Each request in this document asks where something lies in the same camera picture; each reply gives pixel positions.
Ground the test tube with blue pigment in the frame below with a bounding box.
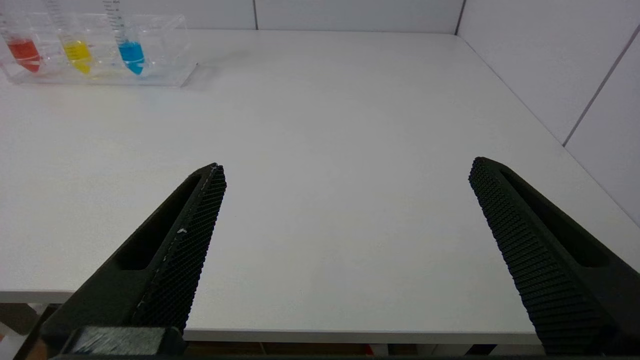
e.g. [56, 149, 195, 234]
[102, 0, 147, 76]

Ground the test tube with yellow pigment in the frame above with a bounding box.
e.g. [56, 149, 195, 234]
[44, 0, 94, 76]

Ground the test tube with red pigment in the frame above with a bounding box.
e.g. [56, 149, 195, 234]
[0, 0, 42, 74]

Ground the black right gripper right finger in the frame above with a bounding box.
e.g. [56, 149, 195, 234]
[468, 157, 640, 357]

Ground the clear acrylic test tube rack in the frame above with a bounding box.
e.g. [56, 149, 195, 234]
[0, 12, 199, 89]

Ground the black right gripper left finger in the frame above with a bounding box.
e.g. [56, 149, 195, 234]
[40, 162, 227, 346]

